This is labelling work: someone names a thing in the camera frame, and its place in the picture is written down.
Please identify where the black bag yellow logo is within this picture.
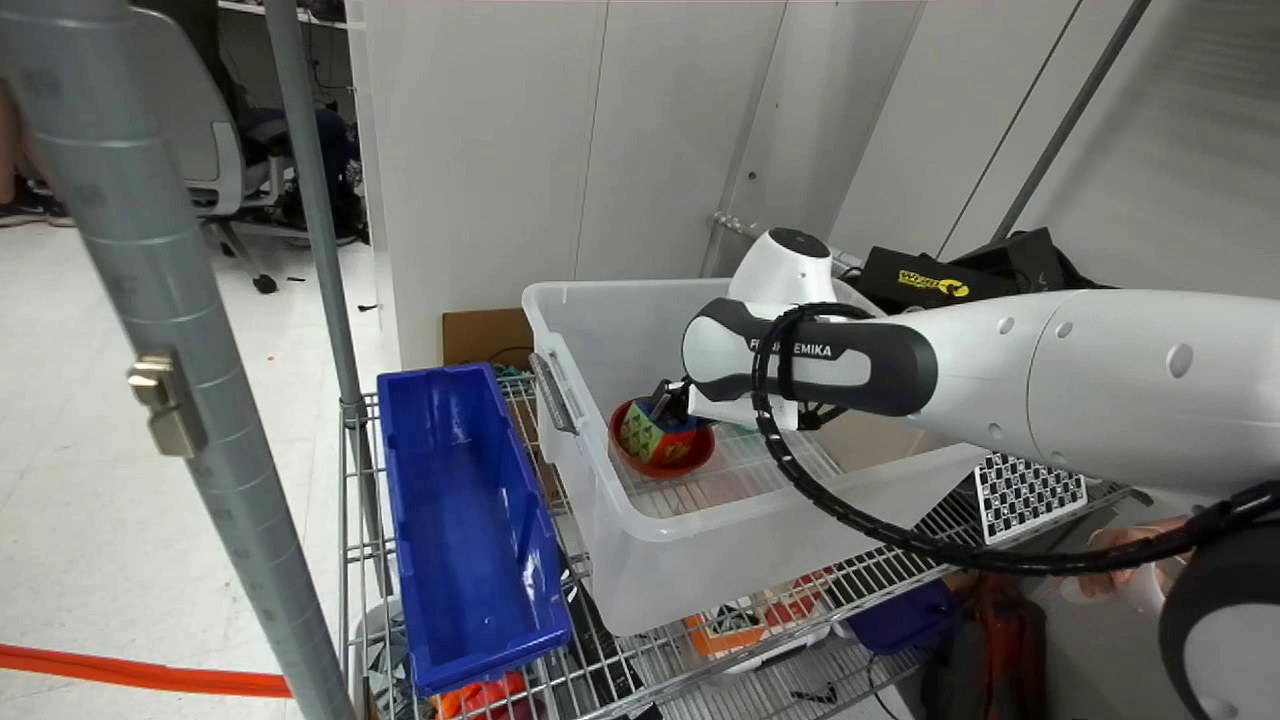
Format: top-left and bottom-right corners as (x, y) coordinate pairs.
(851, 226), (1102, 317)

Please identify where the thin grey metal pole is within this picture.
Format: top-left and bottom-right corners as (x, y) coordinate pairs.
(258, 0), (370, 432)

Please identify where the orange white box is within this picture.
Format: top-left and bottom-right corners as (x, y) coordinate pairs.
(683, 580), (832, 658)

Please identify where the red bowl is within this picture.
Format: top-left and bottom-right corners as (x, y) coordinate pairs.
(608, 393), (719, 480)

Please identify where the colourful toy cube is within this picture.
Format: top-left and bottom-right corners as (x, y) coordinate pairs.
(616, 396), (677, 464)

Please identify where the flat brown cardboard piece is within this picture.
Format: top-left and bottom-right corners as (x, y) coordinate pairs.
(438, 304), (534, 371)

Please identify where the clear plastic storage bin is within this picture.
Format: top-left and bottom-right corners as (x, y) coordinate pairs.
(517, 270), (993, 640)

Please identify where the blue plastic bin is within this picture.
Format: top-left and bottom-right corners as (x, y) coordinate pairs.
(370, 361), (574, 701)

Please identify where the dark blue item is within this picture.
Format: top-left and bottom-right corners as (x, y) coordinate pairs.
(851, 577), (959, 654)

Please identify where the red plastic item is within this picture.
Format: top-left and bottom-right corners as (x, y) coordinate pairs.
(430, 671), (531, 720)

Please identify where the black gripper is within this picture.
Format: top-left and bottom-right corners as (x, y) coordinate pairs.
(648, 377), (694, 429)

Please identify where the wire shelf cart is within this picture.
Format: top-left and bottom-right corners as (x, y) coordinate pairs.
(335, 364), (1153, 720)

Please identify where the checkered calibration board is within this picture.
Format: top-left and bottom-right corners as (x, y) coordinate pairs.
(972, 449), (1096, 547)

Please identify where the thick grey metal pole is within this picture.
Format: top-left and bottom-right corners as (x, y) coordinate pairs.
(0, 0), (354, 720)

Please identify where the grey office chair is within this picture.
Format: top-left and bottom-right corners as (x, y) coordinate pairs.
(128, 0), (291, 294)

